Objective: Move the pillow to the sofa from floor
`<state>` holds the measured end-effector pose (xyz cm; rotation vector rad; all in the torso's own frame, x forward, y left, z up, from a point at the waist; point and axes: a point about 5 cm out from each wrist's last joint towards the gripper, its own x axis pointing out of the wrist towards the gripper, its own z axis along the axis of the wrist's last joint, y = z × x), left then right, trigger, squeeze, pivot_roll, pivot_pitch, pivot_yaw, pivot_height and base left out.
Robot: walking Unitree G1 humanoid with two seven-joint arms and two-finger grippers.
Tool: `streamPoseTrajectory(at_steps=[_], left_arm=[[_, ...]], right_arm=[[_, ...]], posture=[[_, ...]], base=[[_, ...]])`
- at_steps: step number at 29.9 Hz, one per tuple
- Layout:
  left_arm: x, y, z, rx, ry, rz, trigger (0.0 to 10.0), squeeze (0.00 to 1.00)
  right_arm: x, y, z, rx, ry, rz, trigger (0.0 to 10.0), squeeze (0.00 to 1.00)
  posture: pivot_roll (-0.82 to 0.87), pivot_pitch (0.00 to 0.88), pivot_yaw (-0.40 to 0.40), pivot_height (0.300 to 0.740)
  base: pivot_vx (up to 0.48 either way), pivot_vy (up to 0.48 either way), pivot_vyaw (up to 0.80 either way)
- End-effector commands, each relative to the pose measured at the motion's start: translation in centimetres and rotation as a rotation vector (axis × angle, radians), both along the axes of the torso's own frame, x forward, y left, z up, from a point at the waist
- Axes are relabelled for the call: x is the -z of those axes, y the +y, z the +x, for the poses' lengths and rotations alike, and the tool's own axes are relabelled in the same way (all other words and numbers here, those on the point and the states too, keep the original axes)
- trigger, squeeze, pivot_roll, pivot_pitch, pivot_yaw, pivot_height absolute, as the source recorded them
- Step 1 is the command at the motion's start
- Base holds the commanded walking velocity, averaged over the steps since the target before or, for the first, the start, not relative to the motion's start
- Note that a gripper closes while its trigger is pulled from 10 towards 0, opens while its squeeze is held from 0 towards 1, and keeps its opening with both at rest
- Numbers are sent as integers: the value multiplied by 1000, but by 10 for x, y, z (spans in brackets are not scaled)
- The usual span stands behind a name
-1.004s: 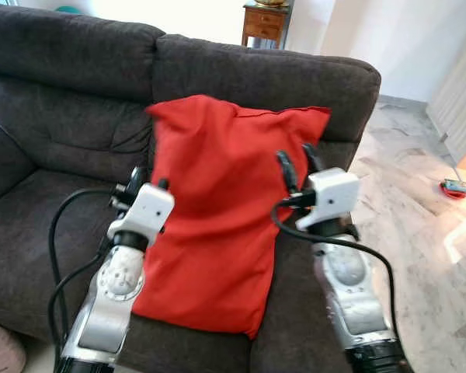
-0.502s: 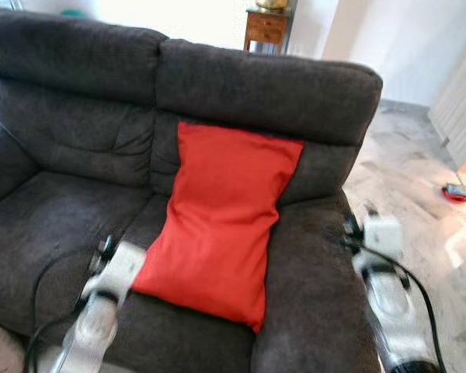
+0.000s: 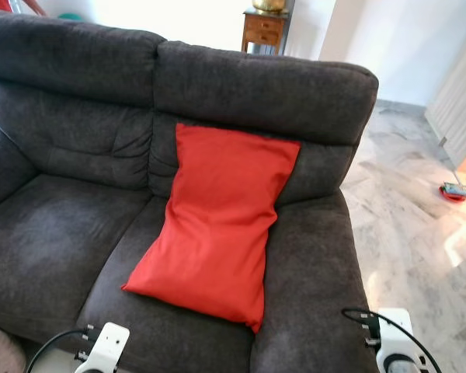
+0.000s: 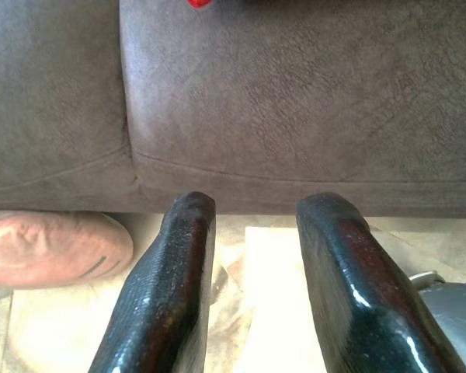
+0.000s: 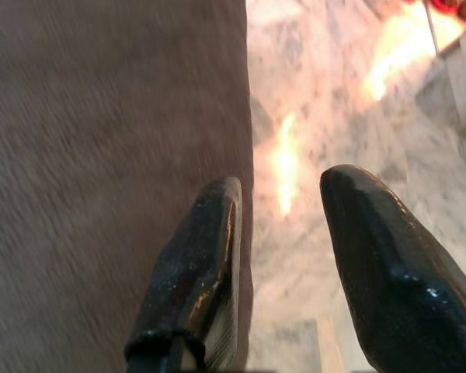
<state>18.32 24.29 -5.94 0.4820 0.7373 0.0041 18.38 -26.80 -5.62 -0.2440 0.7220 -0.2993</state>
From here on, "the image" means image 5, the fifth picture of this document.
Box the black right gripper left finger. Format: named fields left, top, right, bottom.
left=123, top=176, right=245, bottom=373

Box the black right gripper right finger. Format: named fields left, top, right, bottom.
left=318, top=163, right=466, bottom=373

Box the grey fabric armchair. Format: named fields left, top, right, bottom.
left=0, top=0, right=256, bottom=373

